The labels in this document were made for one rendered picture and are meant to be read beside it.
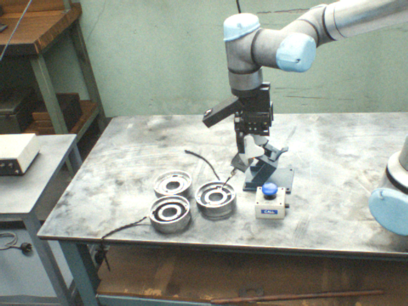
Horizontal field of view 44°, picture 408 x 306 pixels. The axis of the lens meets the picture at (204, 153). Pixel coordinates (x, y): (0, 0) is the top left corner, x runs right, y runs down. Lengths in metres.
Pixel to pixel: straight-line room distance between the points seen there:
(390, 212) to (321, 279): 0.48
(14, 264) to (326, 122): 1.39
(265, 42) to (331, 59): 1.82
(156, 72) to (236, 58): 1.96
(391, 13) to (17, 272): 1.72
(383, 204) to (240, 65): 0.40
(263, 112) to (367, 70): 1.77
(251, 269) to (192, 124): 0.52
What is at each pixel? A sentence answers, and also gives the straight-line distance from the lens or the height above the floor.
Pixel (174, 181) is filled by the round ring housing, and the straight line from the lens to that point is 1.37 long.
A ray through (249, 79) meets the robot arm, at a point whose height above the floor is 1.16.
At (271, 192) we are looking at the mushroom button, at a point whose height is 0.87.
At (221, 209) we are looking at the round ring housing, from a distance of 1.25.
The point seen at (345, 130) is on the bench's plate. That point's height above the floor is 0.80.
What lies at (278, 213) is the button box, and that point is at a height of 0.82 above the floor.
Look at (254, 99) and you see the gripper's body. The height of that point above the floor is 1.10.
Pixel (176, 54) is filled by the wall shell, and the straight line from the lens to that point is 2.91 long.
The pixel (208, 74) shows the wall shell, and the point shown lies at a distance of 2.92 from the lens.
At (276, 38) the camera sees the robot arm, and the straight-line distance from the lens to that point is 1.01.
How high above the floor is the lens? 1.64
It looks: 34 degrees down
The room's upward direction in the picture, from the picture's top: 9 degrees counter-clockwise
